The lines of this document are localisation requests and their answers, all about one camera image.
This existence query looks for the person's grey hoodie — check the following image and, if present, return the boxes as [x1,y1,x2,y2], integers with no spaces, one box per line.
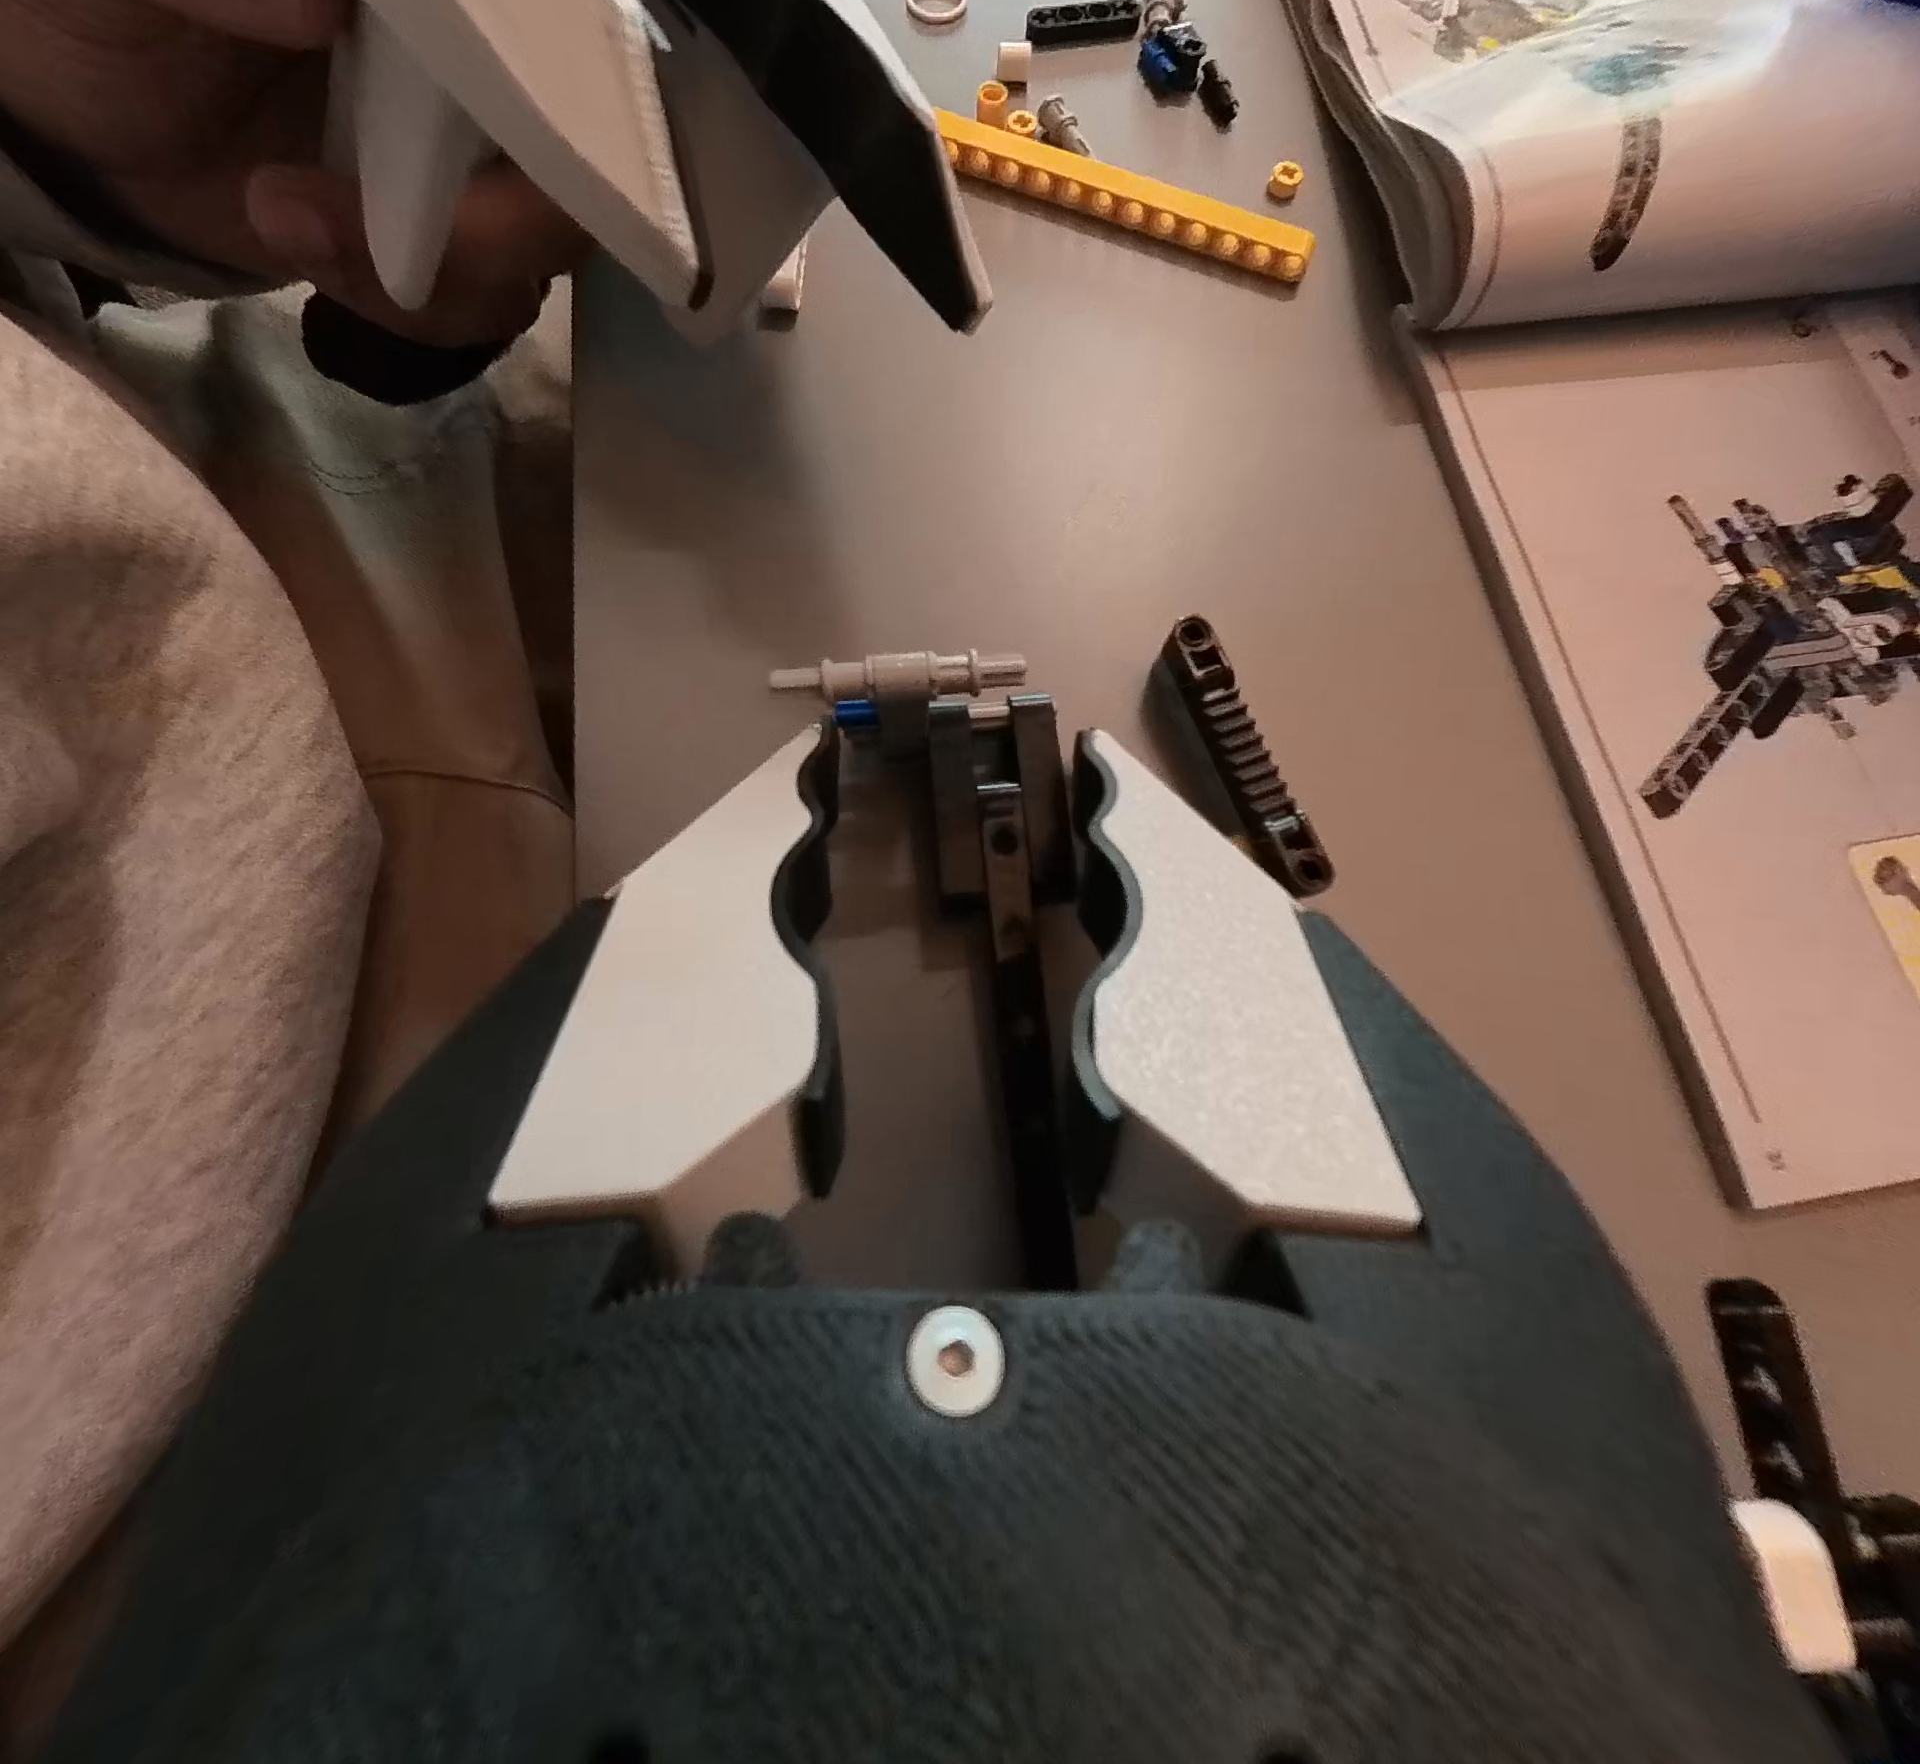
[0,131,579,1654]

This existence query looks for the long yellow lego beam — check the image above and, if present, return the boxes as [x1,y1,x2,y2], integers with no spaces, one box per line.
[933,105,1315,284]

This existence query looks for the partly built lego model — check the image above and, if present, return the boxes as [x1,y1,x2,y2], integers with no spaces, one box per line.
[1706,1278,1920,1678]

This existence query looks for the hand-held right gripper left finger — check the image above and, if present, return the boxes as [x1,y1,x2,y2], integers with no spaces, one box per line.
[487,720,846,1280]

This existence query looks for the person's tan trousers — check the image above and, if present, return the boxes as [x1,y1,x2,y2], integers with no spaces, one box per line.
[348,745,580,1128]

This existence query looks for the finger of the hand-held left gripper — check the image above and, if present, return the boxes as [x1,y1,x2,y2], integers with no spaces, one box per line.
[241,0,835,348]
[557,0,994,337]

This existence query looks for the grey and black lego assembly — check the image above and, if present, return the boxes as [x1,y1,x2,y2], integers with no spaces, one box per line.
[769,647,1085,1289]

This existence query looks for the lego instruction booklet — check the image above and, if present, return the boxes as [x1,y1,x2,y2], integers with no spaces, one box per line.
[1242,0,1920,1216]

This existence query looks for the person's left hand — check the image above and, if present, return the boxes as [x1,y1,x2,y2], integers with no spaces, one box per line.
[0,0,579,345]

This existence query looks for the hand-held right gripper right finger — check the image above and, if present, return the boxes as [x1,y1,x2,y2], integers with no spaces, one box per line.
[1065,725,1423,1280]

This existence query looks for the black toothed lego beam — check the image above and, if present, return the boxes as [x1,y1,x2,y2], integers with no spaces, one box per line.
[1147,616,1337,899]

